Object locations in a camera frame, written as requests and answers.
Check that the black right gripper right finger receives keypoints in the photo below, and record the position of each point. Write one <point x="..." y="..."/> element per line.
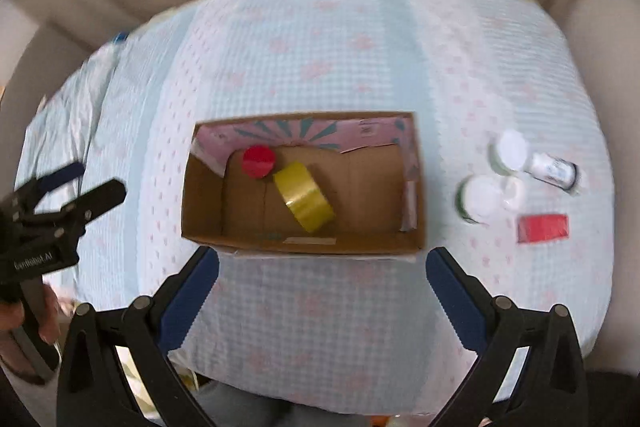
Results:
<point x="528" y="369"/>

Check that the yellow packing tape roll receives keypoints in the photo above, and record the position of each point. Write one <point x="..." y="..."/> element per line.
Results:
<point x="303" y="197"/>

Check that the red capped white jar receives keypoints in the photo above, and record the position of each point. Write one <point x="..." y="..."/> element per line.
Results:
<point x="258" y="161"/>

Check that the brown cardboard box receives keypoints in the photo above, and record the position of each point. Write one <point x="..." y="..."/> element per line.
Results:
<point x="325" y="184"/>

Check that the person left hand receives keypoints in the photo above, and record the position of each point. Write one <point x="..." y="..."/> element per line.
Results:
<point x="12" y="315"/>

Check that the red rectangular box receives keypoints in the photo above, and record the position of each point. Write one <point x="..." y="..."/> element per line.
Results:
<point x="534" y="229"/>

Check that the white bottle blue print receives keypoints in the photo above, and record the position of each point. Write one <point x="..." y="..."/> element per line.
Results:
<point x="555" y="171"/>

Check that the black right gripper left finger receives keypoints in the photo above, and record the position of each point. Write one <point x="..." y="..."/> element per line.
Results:
<point x="93" y="389"/>

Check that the small white cap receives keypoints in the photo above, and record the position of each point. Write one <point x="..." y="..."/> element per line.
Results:
<point x="513" y="193"/>

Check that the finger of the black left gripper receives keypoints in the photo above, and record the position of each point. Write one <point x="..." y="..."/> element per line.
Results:
<point x="60" y="177"/>
<point x="95" y="203"/>

